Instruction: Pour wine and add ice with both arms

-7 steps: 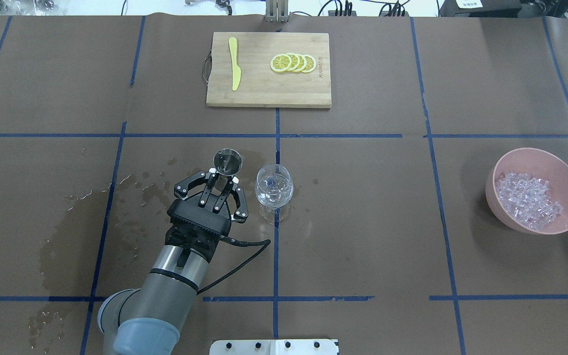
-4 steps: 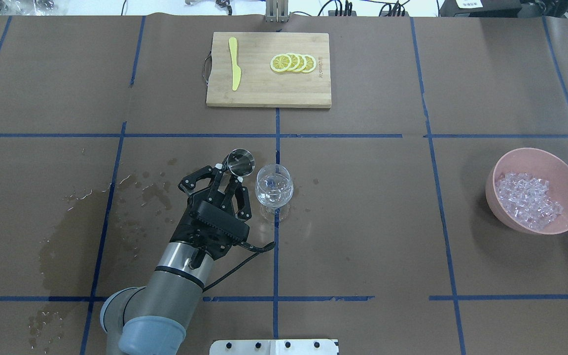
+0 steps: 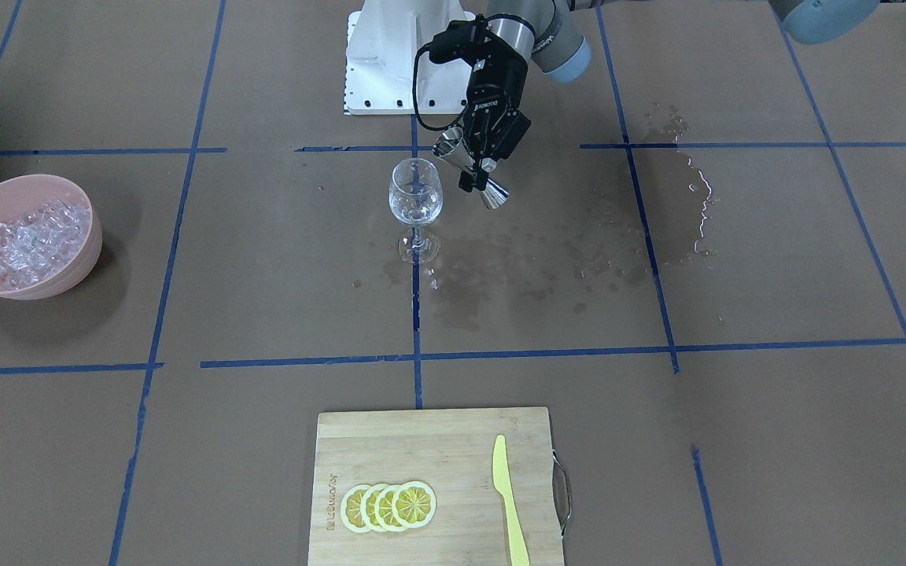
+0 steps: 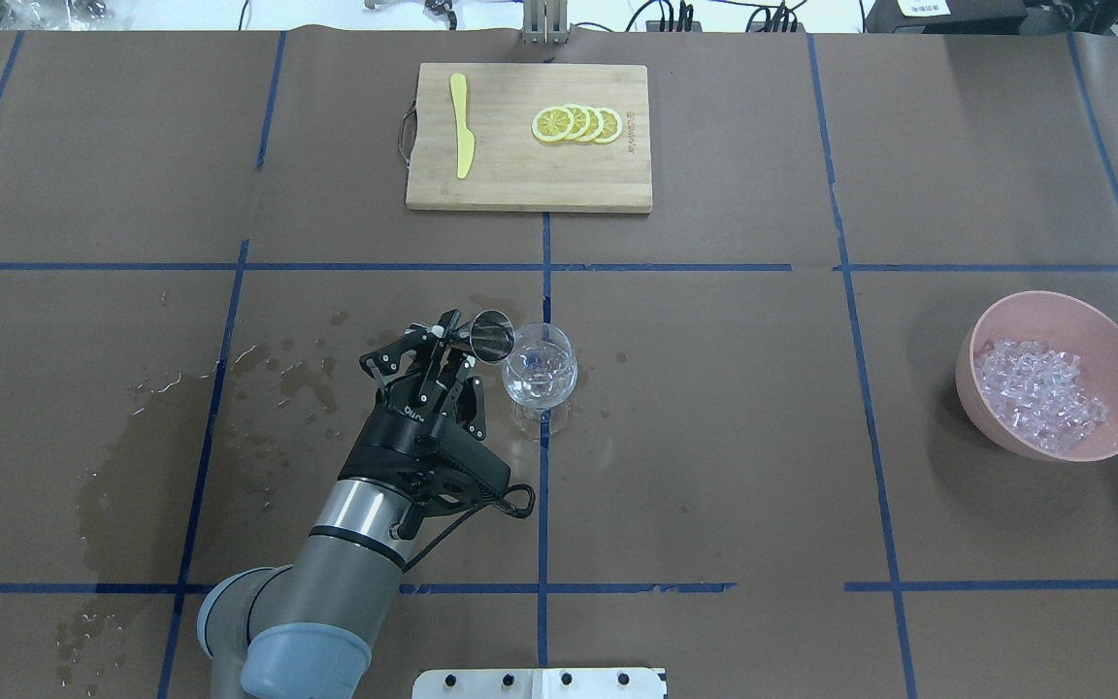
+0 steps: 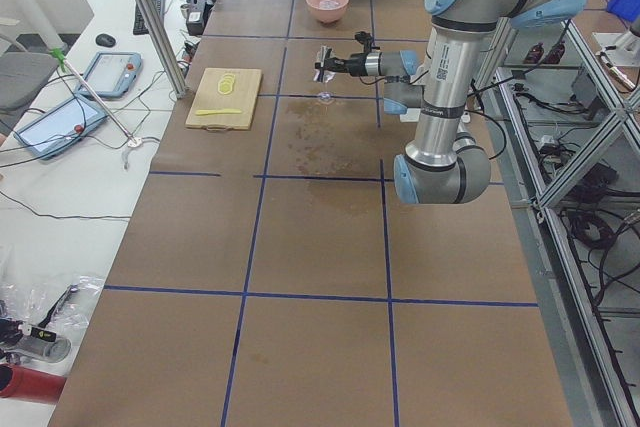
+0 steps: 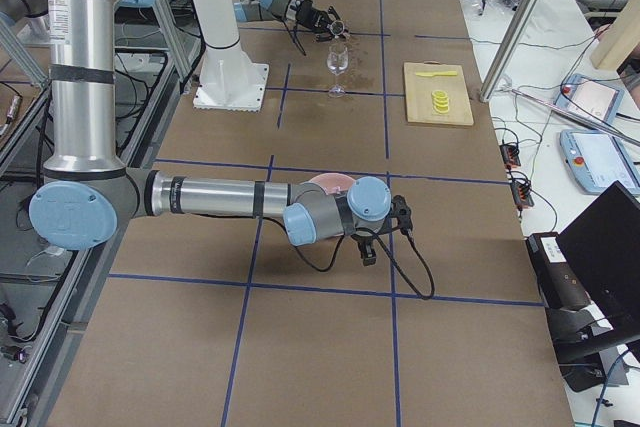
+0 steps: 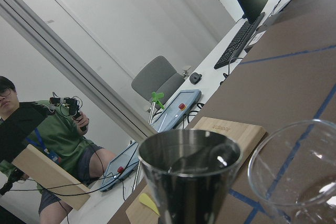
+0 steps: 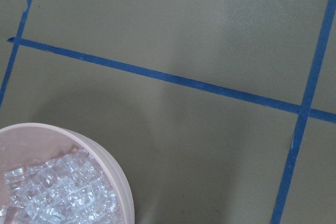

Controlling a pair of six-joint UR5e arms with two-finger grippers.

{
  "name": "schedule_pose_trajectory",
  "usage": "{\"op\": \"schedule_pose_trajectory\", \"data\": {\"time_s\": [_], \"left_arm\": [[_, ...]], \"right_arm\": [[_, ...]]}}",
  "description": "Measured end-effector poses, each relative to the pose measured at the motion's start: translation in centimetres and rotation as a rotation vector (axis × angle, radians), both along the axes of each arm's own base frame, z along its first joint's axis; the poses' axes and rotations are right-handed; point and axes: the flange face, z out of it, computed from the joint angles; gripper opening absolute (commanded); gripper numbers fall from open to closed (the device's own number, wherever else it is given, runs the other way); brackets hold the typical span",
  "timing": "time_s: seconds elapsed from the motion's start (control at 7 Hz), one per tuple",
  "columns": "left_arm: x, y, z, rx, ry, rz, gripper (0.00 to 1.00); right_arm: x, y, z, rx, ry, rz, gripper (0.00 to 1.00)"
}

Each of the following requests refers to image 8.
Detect clear ice cubes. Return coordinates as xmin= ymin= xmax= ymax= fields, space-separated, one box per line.
xmin=1 ymin=148 xmax=123 ymax=223

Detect pink bowl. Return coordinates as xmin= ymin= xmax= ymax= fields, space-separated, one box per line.
xmin=1 ymin=123 xmax=135 ymax=223

